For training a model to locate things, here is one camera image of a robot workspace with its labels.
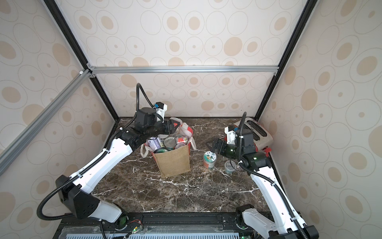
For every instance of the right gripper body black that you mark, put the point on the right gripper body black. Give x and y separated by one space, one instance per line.
217 146

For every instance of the white purple label can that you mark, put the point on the white purple label can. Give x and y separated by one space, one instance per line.
155 143

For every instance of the orange label seed jar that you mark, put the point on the orange label seed jar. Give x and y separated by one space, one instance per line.
209 160

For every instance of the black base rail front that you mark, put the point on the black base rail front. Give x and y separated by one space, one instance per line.
210 225

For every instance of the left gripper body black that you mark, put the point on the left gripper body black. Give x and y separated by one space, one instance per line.
159 127

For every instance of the silver horizontal rail back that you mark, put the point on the silver horizontal rail back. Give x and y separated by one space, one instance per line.
184 69

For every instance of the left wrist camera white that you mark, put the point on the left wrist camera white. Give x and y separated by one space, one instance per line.
160 108

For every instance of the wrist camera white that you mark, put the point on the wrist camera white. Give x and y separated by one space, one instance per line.
230 132
160 108

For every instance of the silver top can in bag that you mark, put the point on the silver top can in bag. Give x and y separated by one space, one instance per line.
170 143

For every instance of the silver diagonal rail left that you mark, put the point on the silver diagonal rail left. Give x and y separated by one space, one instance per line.
10 154

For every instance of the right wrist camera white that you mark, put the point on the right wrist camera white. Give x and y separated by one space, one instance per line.
230 132

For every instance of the purple flower label jar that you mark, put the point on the purple flower label jar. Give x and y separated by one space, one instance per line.
161 150

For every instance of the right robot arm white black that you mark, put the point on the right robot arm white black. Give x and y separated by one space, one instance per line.
285 223

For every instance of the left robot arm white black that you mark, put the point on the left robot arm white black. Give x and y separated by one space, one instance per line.
75 191

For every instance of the red silver toaster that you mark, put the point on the red silver toaster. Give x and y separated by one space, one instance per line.
262 138

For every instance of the burlap canvas bag red lining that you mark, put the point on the burlap canvas bag red lining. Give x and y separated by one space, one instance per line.
176 161

